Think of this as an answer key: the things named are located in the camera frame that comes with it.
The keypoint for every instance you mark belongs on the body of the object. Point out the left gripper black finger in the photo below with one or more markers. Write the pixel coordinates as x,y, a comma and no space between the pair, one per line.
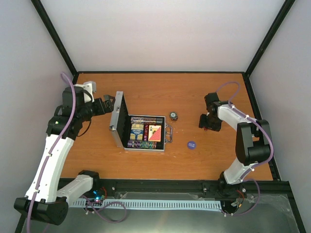
109,106
109,98

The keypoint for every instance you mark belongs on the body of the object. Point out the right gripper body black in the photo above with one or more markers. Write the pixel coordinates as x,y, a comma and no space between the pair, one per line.
211,123

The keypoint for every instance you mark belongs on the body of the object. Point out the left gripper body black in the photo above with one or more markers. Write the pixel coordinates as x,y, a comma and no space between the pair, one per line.
100,109

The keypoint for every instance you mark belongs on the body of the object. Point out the blue round dealer button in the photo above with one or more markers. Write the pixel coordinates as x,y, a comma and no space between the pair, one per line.
191,145

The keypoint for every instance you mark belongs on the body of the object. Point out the blue gold playing card box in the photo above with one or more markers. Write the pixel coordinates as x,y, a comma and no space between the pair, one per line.
136,132

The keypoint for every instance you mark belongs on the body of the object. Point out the small poker chip stack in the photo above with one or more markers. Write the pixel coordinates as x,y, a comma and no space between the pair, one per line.
173,116

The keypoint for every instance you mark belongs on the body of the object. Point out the aluminium poker case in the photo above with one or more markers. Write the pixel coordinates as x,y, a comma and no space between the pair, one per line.
120,126

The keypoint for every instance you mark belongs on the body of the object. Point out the red playing card box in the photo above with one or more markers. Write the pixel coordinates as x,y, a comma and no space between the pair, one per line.
154,133

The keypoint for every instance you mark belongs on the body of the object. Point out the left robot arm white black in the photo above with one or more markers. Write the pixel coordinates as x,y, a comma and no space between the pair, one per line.
45,201

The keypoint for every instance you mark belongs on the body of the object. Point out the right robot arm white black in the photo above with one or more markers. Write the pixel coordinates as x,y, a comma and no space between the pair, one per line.
252,145

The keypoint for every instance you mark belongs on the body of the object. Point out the upper poker chip row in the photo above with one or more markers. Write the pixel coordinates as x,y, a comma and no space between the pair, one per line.
146,120

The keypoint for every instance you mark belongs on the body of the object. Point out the poker chip row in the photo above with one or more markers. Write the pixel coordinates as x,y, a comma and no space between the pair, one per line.
146,120
141,144

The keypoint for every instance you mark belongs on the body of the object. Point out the red dice row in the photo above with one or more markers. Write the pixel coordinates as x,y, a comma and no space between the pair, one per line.
146,132

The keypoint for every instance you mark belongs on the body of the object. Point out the lower poker chip row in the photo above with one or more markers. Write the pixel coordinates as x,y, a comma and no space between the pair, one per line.
141,144

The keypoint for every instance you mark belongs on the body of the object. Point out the green led circuit board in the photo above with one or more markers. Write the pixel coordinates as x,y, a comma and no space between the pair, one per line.
100,194

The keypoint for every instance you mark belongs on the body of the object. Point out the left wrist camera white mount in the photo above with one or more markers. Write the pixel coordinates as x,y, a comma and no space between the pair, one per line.
89,89

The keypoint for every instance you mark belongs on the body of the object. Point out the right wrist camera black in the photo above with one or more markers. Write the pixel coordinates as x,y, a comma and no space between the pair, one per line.
212,101

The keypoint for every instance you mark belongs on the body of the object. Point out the black table edge frame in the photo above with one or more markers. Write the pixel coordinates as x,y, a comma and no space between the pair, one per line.
158,94

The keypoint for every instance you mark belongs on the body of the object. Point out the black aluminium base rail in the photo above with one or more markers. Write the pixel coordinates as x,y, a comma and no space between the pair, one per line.
202,188

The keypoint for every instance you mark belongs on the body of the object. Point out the light blue cable duct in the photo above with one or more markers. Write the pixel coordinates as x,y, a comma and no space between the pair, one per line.
202,205

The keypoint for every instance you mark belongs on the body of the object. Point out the left black frame post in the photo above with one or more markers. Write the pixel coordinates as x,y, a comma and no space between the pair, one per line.
40,9

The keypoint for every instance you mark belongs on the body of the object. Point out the black frame post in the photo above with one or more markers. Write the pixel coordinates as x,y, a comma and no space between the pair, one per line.
281,15
40,9

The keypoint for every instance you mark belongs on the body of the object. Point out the right black frame post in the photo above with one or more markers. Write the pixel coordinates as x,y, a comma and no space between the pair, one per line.
281,15

